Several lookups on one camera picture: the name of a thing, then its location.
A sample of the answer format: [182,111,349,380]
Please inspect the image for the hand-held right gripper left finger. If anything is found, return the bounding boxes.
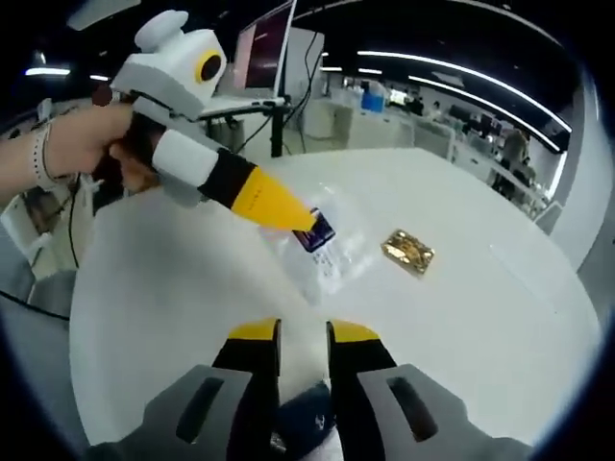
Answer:
[90,317,283,461]

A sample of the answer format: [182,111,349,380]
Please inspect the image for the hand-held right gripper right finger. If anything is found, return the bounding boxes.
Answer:
[326,319,530,461]

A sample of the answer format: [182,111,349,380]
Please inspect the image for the green black skincare packet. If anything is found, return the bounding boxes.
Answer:
[268,381,337,461]

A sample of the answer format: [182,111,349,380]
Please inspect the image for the clear skincare sachet dark square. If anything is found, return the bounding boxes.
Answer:
[261,184,372,309]

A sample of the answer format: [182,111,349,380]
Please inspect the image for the gold foil skincare sachet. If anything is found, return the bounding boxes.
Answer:
[380,228,437,280]

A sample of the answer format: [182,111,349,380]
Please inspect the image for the person's left hand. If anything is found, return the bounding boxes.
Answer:
[46,103,162,193]

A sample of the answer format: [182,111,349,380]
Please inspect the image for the white desk black legs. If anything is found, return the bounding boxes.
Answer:
[200,93,293,158]

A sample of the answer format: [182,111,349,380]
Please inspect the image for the computer monitor maroon screen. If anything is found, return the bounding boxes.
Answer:
[234,2,298,93]

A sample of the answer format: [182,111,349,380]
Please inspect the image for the white wristwatch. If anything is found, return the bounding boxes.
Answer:
[30,118,64,192]

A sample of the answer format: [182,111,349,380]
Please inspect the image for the blue bin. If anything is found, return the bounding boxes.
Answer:
[360,90,386,112]

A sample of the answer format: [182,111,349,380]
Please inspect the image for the long ceiling light strip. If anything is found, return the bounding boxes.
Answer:
[357,50,574,134]

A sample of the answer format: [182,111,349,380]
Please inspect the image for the black cable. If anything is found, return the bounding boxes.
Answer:
[0,176,82,322]

